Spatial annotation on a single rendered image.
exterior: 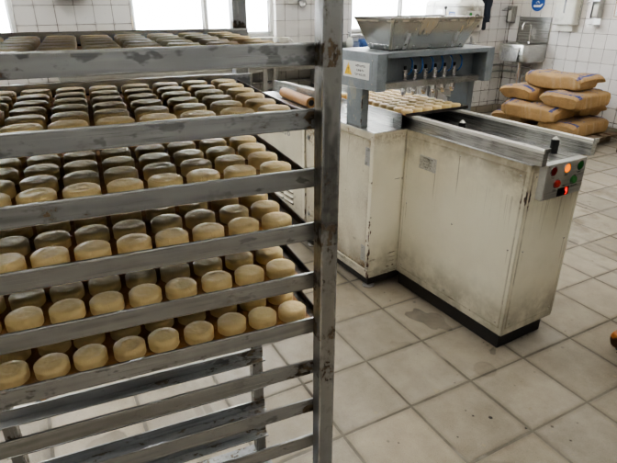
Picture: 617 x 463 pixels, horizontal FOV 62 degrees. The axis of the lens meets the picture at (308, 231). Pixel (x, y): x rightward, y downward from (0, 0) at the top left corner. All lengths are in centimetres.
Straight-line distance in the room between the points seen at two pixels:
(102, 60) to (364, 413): 161
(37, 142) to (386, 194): 200
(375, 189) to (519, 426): 117
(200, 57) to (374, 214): 190
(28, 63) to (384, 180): 199
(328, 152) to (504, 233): 150
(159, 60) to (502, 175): 165
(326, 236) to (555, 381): 168
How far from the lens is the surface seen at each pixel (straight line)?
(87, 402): 142
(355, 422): 199
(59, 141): 71
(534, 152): 205
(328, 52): 73
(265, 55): 73
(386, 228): 260
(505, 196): 215
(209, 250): 78
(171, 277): 90
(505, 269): 223
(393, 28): 242
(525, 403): 220
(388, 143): 245
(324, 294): 85
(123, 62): 69
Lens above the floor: 139
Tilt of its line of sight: 24 degrees down
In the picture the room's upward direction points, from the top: straight up
